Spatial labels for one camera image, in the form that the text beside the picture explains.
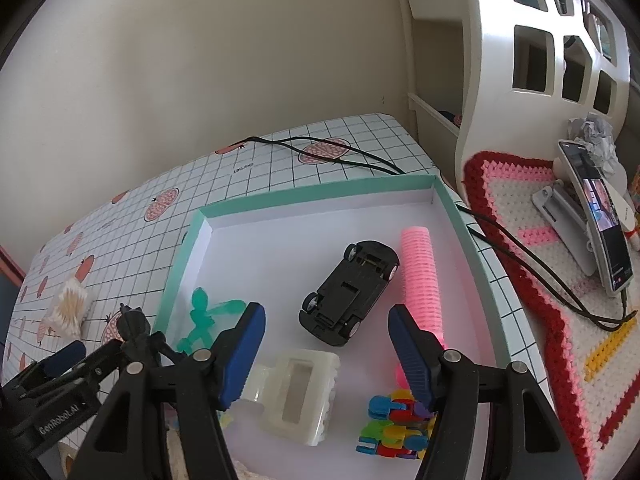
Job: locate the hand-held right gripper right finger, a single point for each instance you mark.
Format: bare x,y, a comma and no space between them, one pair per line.
411,355

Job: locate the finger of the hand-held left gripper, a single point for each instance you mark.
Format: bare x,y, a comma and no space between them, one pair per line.
112,355
65,357

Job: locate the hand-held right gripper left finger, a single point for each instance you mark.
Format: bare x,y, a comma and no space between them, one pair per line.
246,355

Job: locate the black cutout shapes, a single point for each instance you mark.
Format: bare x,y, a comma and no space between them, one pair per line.
131,325

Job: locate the green cactus cutout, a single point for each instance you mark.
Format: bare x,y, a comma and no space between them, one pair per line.
205,317

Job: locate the colourful plastic building blocks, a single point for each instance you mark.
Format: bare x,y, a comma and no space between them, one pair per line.
395,425

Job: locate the pink hair roller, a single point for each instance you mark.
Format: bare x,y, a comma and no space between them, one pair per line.
421,280

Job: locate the black toy car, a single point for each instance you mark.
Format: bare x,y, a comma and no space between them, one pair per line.
350,292

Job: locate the teal framed board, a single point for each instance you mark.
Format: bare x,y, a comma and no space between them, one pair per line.
310,240

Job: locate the clear packet of wooden sticks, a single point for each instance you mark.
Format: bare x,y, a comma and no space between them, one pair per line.
69,310

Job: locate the red pink crochet mat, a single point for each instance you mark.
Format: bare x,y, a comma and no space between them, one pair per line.
550,340

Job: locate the grid tablecloth with fruit print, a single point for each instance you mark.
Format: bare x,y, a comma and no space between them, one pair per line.
280,160

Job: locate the white phone stand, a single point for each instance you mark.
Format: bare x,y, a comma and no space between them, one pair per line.
565,210

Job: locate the smartphone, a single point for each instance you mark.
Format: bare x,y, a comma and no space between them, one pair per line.
600,220

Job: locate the crumpled white paper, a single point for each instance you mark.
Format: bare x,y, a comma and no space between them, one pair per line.
596,136

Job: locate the white shelf unit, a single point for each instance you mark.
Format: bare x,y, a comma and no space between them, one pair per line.
495,60

